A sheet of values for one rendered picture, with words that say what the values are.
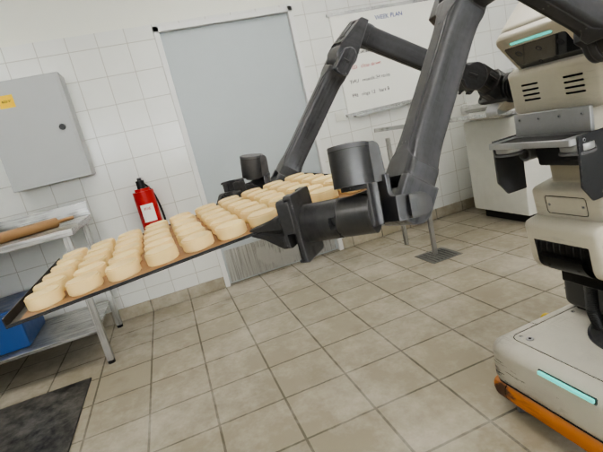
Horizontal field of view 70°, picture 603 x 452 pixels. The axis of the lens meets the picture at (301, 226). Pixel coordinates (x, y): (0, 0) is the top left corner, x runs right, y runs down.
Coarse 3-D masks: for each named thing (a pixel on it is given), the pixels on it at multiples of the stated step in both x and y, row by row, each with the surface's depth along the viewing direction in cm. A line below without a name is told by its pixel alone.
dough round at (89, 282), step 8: (96, 272) 64; (72, 280) 63; (80, 280) 62; (88, 280) 62; (96, 280) 63; (72, 288) 61; (80, 288) 61; (88, 288) 62; (96, 288) 63; (72, 296) 62
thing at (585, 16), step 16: (528, 0) 76; (544, 0) 75; (560, 0) 75; (576, 0) 76; (592, 0) 78; (560, 16) 78; (576, 16) 78; (592, 16) 78; (576, 32) 82; (592, 32) 81; (592, 48) 86
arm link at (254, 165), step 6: (240, 156) 114; (246, 156) 113; (252, 156) 112; (258, 156) 113; (264, 156) 114; (240, 162) 114; (246, 162) 113; (252, 162) 112; (258, 162) 114; (264, 162) 114; (246, 168) 113; (252, 168) 113; (258, 168) 114; (264, 168) 115; (246, 174) 114; (252, 174) 113; (258, 174) 114; (264, 174) 115; (270, 180) 116
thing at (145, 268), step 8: (248, 224) 75; (248, 232) 69; (176, 240) 80; (216, 240) 70; (224, 240) 68; (208, 248) 66; (184, 256) 66; (144, 264) 69; (168, 264) 64; (144, 272) 64; (104, 280) 66; (104, 288) 62; (80, 296) 61; (56, 304) 61; (32, 312) 60
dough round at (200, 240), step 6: (192, 234) 70; (198, 234) 69; (204, 234) 67; (210, 234) 68; (186, 240) 67; (192, 240) 66; (198, 240) 66; (204, 240) 67; (210, 240) 67; (186, 246) 66; (192, 246) 66; (198, 246) 66; (204, 246) 67; (186, 252) 68; (192, 252) 67
